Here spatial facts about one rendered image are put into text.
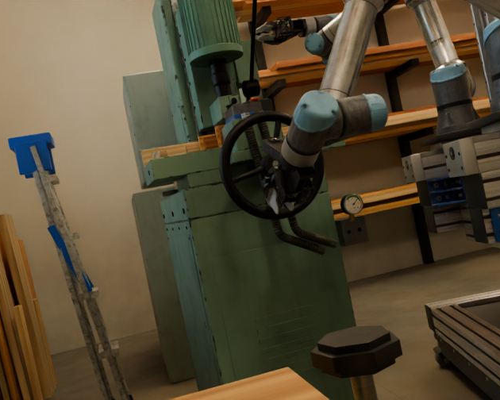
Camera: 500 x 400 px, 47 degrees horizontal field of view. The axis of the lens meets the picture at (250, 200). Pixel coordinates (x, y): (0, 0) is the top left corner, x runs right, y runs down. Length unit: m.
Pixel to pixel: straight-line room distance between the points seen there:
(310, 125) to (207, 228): 0.67
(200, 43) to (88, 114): 2.39
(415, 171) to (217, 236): 0.71
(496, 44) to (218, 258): 0.92
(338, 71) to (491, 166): 0.47
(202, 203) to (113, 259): 2.48
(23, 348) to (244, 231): 1.41
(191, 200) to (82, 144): 2.54
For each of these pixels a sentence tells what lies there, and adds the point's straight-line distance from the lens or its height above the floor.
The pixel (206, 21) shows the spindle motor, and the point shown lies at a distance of 1.85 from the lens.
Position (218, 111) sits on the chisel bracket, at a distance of 1.83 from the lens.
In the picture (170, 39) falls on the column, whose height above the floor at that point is 1.34.
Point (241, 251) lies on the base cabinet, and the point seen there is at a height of 0.59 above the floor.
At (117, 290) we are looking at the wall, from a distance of 4.09.
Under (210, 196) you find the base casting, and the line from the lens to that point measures 1.65.
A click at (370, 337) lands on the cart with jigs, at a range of 0.31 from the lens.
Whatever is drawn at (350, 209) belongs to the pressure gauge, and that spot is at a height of 0.65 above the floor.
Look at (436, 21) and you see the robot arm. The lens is 2.24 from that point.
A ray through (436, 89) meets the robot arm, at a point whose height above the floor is 0.97.
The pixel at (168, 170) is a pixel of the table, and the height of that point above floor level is 0.86.
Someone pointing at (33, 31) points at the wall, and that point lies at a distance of 4.33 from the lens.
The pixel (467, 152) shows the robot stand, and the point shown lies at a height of 0.74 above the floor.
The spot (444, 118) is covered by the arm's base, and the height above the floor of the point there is 0.87.
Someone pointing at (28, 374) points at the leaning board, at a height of 0.18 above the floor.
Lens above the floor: 0.72
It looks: level
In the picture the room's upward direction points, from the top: 12 degrees counter-clockwise
